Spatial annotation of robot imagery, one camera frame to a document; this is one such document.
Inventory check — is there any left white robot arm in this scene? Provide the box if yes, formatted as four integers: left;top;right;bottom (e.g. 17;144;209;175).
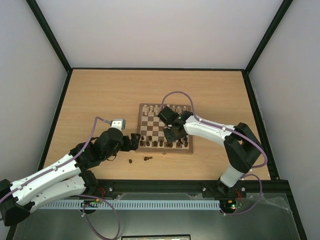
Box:
0;127;141;227

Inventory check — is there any black corner frame post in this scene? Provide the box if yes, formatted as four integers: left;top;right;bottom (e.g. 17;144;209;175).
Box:
245;0;293;75

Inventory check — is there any white slotted cable duct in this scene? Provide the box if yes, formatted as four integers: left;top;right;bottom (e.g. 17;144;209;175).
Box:
41;199;221;211

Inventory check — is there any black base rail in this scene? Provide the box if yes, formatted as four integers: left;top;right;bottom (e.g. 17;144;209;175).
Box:
23;178;291;200

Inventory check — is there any wooden chess board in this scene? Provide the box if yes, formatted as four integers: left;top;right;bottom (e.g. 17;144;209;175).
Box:
137;103;193;154

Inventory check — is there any black left frame post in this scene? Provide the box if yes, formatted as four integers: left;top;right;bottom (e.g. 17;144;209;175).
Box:
26;0;72;73

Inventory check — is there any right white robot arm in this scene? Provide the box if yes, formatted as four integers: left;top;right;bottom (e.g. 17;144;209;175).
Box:
157;106;262;196

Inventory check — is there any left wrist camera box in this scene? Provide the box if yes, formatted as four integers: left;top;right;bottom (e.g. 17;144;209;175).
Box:
110;118;126;131

